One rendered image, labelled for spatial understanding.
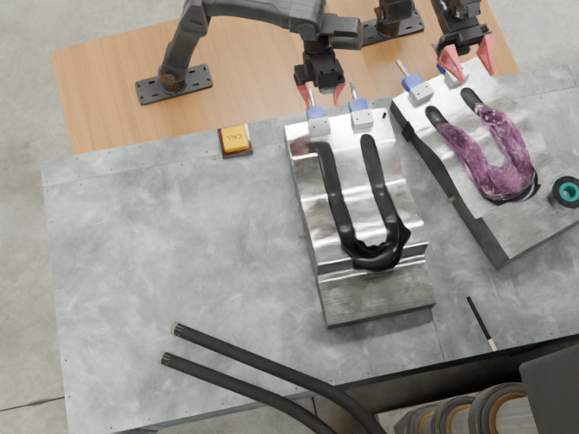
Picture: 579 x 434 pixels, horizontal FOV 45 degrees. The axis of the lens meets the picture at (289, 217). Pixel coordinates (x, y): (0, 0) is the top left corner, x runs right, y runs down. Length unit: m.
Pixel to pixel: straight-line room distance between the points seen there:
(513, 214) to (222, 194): 0.71
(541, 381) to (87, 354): 1.27
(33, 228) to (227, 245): 1.16
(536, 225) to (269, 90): 0.76
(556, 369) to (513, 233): 1.11
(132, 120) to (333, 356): 0.80
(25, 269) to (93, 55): 0.98
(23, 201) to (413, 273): 1.61
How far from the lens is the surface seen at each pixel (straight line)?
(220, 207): 1.77
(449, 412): 1.20
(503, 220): 1.71
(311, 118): 1.74
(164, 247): 1.75
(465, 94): 1.89
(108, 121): 1.91
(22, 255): 2.72
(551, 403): 0.64
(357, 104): 1.76
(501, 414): 0.94
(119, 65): 1.98
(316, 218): 1.64
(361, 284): 1.65
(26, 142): 2.88
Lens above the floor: 2.47
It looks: 72 degrees down
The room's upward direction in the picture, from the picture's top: 1 degrees clockwise
